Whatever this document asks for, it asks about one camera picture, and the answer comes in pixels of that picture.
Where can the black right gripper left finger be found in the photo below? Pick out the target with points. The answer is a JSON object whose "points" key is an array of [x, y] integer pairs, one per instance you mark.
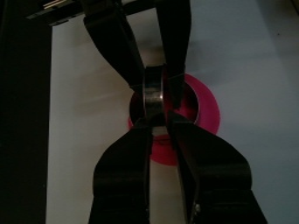
{"points": [[120, 180]]}

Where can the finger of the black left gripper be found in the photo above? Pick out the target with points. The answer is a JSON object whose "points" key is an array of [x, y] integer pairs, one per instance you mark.
{"points": [[115, 43], [175, 43]]}

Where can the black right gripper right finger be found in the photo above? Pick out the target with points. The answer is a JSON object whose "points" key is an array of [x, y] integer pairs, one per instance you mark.
{"points": [[218, 180]]}

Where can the round metal dough cutter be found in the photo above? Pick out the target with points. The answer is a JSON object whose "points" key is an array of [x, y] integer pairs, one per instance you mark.
{"points": [[154, 93]]}

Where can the white cutting board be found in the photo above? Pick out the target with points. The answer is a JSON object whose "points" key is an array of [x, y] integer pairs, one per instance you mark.
{"points": [[252, 87]]}

